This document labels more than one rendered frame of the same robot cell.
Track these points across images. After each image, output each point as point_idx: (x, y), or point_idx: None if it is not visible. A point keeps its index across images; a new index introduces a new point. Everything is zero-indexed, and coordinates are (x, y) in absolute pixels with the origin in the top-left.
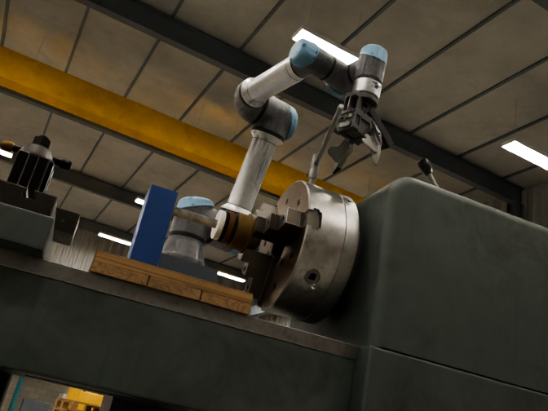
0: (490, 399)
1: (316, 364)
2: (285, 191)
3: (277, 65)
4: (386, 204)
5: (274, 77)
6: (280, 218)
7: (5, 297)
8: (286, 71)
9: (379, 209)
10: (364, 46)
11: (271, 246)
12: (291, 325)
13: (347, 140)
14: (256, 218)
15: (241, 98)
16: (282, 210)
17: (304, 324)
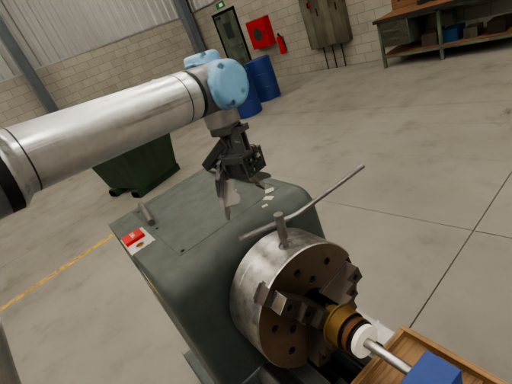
0: None
1: None
2: (282, 268)
3: (161, 104)
4: (314, 213)
5: (157, 131)
6: (350, 280)
7: None
8: (192, 116)
9: (308, 219)
10: (212, 54)
11: (295, 319)
12: (225, 368)
13: (225, 178)
14: (350, 300)
15: (18, 203)
16: (294, 284)
17: (252, 346)
